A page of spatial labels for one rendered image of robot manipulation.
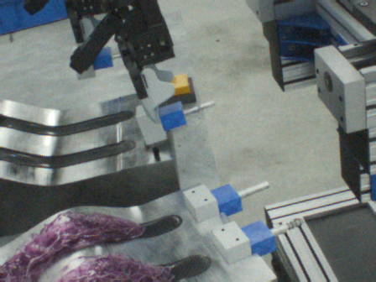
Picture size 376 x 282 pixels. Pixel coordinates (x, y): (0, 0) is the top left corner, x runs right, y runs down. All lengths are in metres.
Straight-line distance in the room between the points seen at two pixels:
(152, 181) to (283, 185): 1.43
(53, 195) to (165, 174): 0.19
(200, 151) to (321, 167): 1.35
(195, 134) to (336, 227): 0.76
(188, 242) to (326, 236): 1.02
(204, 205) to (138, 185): 0.17
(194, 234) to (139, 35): 0.32
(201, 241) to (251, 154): 1.74
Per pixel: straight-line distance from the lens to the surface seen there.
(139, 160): 1.16
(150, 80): 1.13
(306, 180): 2.57
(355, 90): 1.09
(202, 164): 1.28
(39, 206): 1.20
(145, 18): 1.12
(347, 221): 2.05
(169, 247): 1.02
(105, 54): 1.43
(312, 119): 2.92
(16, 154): 1.24
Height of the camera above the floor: 1.50
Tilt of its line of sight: 32 degrees down
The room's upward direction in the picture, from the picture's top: 11 degrees counter-clockwise
